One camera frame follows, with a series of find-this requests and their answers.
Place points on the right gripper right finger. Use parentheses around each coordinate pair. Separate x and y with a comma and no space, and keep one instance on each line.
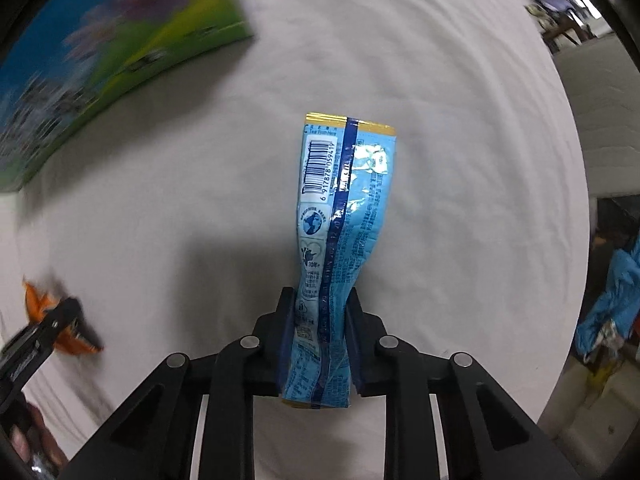
(444,417)

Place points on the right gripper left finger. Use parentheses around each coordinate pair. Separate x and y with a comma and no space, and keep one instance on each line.
(193,411)

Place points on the orange snack bag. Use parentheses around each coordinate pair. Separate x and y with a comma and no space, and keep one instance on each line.
(65,319)

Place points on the blue snack packet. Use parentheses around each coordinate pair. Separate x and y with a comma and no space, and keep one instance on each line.
(345,172)

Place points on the operator left hand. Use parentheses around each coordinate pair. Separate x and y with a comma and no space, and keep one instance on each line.
(34,442)

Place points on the blue plastic bag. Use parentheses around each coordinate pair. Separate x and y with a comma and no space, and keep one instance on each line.
(614,286)

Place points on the grey table cloth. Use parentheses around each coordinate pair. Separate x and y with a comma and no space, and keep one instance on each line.
(171,216)

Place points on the open cardboard box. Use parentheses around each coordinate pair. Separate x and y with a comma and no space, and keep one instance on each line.
(64,61)

